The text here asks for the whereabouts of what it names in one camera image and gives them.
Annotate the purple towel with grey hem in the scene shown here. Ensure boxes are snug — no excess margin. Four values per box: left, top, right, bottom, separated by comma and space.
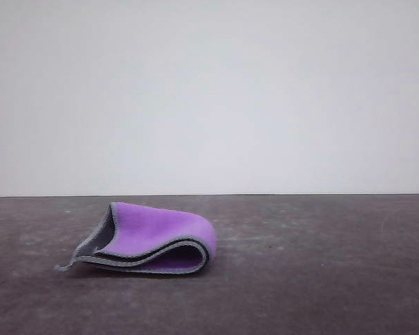
53, 201, 218, 276

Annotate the grey table cloth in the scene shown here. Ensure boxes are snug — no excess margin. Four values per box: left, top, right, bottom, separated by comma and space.
0, 194, 419, 335

